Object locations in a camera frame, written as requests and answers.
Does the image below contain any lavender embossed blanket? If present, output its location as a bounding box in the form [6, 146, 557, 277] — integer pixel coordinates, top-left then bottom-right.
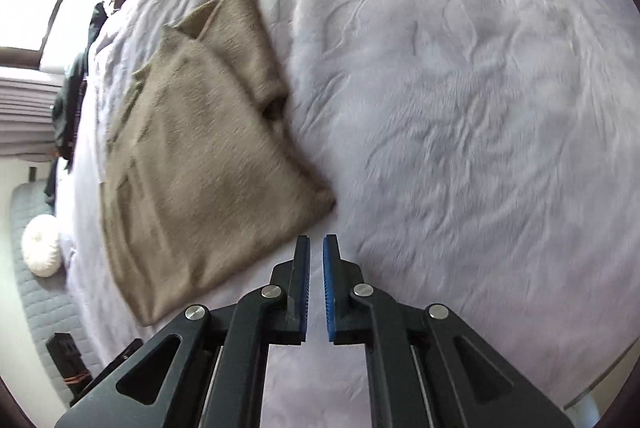
[50, 0, 636, 428]

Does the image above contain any brown knit sweater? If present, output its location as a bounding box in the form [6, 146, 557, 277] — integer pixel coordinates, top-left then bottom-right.
[100, 0, 337, 328]

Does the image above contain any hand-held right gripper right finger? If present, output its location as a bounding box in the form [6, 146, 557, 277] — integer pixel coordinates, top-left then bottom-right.
[322, 234, 576, 428]

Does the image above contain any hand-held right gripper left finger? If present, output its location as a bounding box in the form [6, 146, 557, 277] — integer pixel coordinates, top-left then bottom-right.
[55, 235, 312, 428]

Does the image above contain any dark green garment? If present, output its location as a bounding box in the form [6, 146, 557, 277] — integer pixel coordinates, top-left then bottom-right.
[44, 2, 109, 205]

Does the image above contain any white round cushion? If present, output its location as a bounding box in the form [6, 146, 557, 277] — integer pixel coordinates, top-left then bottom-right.
[21, 215, 62, 278]

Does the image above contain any grey quilted pad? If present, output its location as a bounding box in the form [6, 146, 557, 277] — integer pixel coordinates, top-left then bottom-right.
[10, 181, 101, 409]

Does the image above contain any black device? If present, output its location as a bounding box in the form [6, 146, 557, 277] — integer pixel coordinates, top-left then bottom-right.
[46, 333, 94, 405]

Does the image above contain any orange cable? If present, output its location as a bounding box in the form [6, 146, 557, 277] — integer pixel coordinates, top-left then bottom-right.
[62, 372, 94, 390]

